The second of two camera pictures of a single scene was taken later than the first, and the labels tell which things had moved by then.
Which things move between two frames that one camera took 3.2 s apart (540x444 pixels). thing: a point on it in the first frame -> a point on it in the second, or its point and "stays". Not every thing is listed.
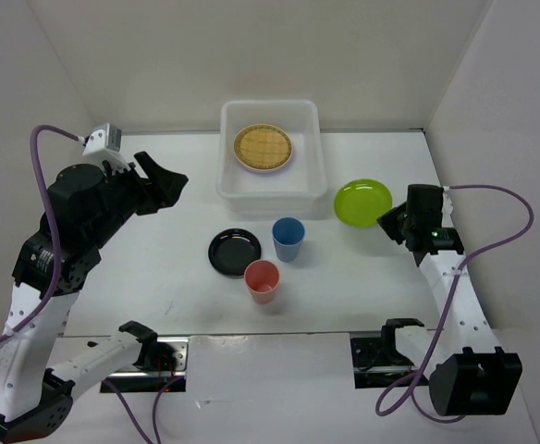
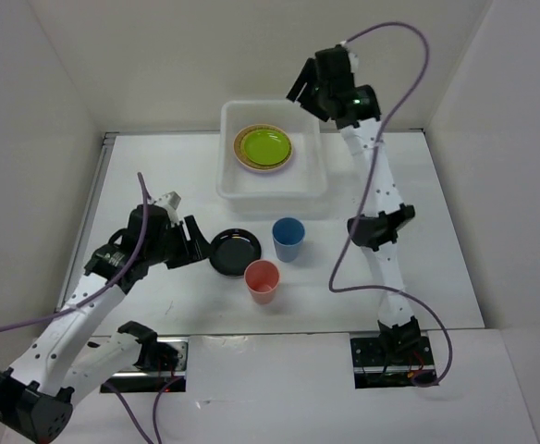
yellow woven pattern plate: (263, 146) stays
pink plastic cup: (262, 277) stays
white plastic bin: (270, 160) stays
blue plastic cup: (288, 234) stays
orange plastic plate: (263, 147) stays
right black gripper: (386, 222) -> (307, 75)
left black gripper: (166, 186) -> (197, 248)
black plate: (231, 250) stays
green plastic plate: (361, 202) -> (264, 146)
